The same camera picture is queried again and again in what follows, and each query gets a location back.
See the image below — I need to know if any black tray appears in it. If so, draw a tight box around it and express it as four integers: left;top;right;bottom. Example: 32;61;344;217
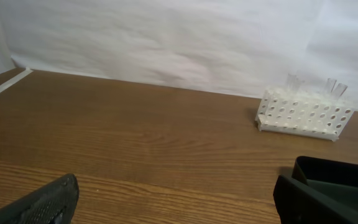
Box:
291;155;358;223

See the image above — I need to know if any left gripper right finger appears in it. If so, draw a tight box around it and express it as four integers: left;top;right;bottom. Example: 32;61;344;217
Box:
273;174;358;224

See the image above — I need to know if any white test tube rack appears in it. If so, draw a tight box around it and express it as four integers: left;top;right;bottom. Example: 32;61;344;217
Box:
254;86;356;142

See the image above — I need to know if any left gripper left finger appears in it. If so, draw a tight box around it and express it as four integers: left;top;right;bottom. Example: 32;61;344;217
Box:
0;173;80;224

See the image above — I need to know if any clear test tube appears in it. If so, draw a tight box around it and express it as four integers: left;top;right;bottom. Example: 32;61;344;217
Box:
286;73;297;93
331;82;349;101
324;77;337;95

